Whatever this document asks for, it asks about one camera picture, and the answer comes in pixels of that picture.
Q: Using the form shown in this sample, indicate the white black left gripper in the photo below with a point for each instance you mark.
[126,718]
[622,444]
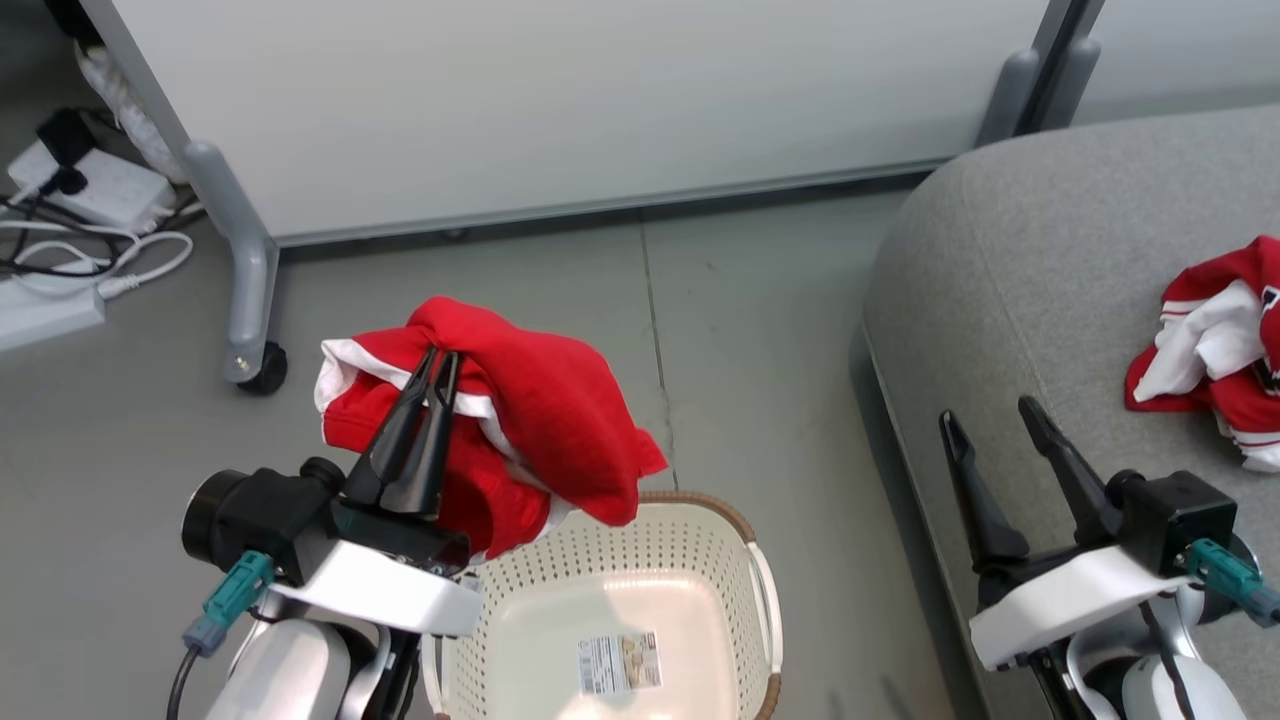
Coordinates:
[390,590]

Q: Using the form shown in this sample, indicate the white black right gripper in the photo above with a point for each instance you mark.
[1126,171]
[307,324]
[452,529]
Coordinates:
[1070,595]

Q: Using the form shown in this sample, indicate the red white shirt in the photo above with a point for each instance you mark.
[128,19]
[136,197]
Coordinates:
[560,410]

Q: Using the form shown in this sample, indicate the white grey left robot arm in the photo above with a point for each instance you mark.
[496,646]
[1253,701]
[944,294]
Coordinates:
[290,670]

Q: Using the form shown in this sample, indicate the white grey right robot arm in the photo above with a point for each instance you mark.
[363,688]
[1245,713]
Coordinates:
[1190,690]

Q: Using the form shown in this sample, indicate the grey fabric sofa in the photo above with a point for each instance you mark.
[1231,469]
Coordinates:
[1040,280]

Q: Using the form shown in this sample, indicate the black caster wheel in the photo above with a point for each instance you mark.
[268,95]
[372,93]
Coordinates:
[268,370]

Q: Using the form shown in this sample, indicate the red white printed jersey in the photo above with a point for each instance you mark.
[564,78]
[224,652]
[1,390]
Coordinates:
[1215,350]

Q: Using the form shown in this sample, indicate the white perforated laundry basket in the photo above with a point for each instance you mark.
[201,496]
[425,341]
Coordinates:
[620,590]

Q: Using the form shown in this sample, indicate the printed label sticker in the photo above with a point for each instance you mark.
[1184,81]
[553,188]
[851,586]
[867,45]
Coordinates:
[620,663]

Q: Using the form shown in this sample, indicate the flat white power box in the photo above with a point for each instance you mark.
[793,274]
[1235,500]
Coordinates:
[45,315]

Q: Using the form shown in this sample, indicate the white power strip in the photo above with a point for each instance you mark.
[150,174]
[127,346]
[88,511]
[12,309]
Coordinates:
[120,190]

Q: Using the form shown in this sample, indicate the wide white partition panel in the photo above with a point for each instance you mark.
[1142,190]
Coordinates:
[600,100]

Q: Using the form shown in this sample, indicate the black plug adapter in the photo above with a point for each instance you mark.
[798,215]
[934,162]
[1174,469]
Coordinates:
[65,145]

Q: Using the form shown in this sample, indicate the narrow white partition panel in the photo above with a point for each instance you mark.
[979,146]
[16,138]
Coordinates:
[1180,50]

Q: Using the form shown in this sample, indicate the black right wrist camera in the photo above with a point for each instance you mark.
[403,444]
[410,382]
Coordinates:
[1180,515]

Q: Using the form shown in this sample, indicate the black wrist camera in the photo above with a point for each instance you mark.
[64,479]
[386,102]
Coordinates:
[260,515]
[1180,515]

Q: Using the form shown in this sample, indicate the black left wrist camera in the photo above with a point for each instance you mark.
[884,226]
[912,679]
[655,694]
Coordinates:
[260,515]

